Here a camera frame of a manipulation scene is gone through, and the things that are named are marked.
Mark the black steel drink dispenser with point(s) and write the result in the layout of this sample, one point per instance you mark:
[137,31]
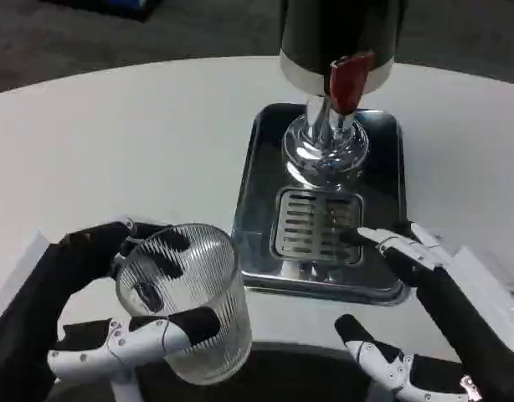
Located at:
[336,79]

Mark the steel drip tray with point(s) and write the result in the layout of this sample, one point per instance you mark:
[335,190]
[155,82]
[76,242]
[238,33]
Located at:
[324,197]

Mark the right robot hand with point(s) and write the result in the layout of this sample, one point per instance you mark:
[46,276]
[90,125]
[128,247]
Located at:
[458,314]

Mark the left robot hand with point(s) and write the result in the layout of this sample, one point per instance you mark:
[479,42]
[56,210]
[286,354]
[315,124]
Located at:
[31,285]

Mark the slotted steel drain grid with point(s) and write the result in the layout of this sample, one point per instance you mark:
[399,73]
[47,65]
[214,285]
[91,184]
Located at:
[317,226]

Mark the clear ribbed glass cup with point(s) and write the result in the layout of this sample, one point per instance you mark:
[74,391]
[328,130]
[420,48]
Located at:
[186,301]

